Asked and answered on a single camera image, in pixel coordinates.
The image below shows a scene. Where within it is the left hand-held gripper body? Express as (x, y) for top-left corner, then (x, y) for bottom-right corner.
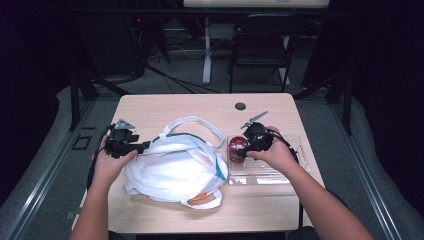
(105, 118), (136, 159)

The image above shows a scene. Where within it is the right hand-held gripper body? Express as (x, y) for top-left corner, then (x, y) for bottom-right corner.
(240, 111), (274, 153)

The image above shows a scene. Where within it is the red can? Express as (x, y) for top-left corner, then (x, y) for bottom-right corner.
(228, 135), (249, 164)

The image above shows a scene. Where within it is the clear plastic tray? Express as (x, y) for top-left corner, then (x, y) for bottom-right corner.
(226, 133), (312, 187)

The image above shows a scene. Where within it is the white and green tote bag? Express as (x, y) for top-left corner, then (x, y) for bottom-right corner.
(123, 115), (229, 210)

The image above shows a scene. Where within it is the person's left hand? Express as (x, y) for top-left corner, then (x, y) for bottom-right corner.
(92, 135), (138, 187)

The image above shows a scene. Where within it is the person's right hand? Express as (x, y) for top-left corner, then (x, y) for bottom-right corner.
(247, 125), (299, 174)

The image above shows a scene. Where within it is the black metal stand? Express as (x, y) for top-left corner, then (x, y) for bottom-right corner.
(293, 71), (354, 136)
(68, 71), (131, 133)

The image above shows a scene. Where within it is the white desk with legs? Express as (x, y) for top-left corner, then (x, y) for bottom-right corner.
(183, 0), (330, 86)

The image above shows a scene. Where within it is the dark equipment rack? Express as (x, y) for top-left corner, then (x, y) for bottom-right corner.
(76, 13), (148, 76)

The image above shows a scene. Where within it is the right hand-held gripper cable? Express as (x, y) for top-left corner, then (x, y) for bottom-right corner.
(269, 131), (299, 164)

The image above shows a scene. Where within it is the hand-held gripper cable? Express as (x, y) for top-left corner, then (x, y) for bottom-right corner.
(269, 131), (299, 164)
(86, 124), (116, 191)

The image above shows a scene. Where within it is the left hand-held gripper cable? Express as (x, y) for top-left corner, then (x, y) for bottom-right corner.
(86, 124), (116, 191)

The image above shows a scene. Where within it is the thick black floor cable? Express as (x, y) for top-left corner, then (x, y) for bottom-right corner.
(146, 64), (221, 94)

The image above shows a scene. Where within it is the aluminium floor rail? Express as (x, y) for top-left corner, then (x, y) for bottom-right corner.
(328, 99), (406, 240)
(0, 99), (98, 240)

